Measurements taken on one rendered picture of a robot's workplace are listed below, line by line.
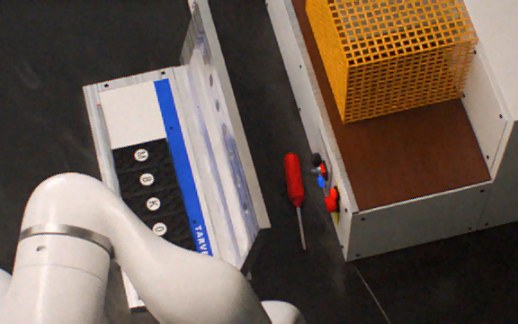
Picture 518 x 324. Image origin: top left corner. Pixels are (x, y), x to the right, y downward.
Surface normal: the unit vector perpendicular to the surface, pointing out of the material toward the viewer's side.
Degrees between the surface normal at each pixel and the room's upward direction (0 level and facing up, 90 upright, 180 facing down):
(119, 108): 0
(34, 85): 0
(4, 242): 0
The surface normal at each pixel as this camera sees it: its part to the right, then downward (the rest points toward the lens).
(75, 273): 0.48, -0.37
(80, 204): 0.19, -0.36
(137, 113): -0.02, -0.47
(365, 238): 0.24, 0.86
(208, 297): 0.28, 0.11
